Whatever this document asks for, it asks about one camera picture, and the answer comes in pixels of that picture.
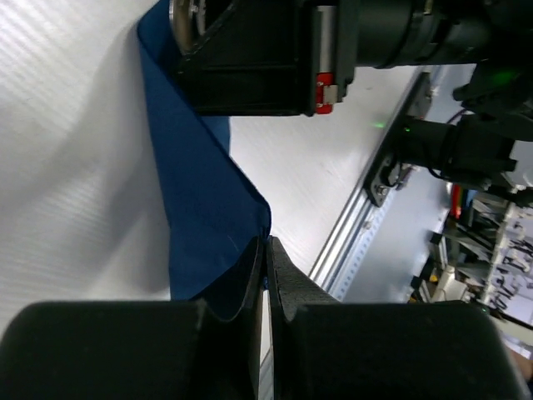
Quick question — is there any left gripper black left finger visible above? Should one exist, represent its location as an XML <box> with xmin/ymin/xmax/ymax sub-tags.
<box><xmin>1</xmin><ymin>238</ymin><xmax>264</xmax><ymax>399</ymax></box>

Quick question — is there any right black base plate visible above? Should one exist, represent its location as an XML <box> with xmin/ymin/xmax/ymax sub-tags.
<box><xmin>363</xmin><ymin>72</ymin><xmax>432</xmax><ymax>208</ymax></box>

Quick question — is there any aluminium mounting rail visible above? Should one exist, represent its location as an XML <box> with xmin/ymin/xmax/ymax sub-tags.
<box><xmin>309</xmin><ymin>67</ymin><xmax>424</xmax><ymax>302</ymax></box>

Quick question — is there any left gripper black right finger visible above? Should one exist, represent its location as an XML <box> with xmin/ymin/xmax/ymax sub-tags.
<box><xmin>265</xmin><ymin>237</ymin><xmax>529</xmax><ymax>399</ymax></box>

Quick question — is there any blue paper napkin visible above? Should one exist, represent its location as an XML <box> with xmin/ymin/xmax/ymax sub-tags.
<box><xmin>137</xmin><ymin>1</ymin><xmax>271</xmax><ymax>300</ymax></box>

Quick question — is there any cluttered background shelf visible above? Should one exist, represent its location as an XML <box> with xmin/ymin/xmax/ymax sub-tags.
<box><xmin>409</xmin><ymin>184</ymin><xmax>532</xmax><ymax>330</ymax></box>

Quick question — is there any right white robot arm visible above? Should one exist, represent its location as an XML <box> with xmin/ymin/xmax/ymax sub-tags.
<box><xmin>167</xmin><ymin>1</ymin><xmax>532</xmax><ymax>190</ymax></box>

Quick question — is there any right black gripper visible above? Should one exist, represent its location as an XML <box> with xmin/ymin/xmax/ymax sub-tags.
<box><xmin>169</xmin><ymin>1</ymin><xmax>355</xmax><ymax>116</ymax></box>

